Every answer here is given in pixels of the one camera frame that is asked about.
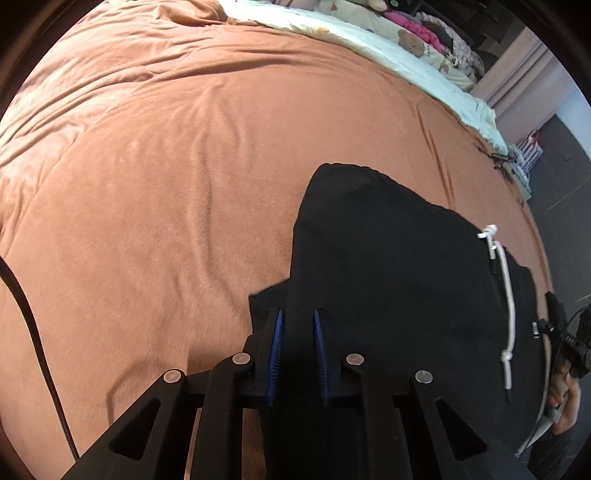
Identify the black shirt garment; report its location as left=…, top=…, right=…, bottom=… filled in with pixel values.
left=250, top=164, right=547, bottom=479

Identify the pink clothing on bed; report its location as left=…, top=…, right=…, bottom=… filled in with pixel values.
left=384, top=11, right=453, bottom=54

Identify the person's right hand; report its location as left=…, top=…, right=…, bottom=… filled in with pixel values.
left=548, top=364, right=582, bottom=436

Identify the white bed sheet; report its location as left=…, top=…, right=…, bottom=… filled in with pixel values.
left=221, top=1, right=508, bottom=154

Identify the pink curtain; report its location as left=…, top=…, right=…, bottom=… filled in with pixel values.
left=472, top=28, right=573, bottom=144

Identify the patterned pillow quilt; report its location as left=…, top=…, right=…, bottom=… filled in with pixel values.
left=315, top=0, right=486, bottom=92

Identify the white drawstring cord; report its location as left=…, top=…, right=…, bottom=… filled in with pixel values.
left=476, top=223, right=518, bottom=402

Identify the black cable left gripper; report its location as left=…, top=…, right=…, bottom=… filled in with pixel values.
left=0, top=255, right=80, bottom=462

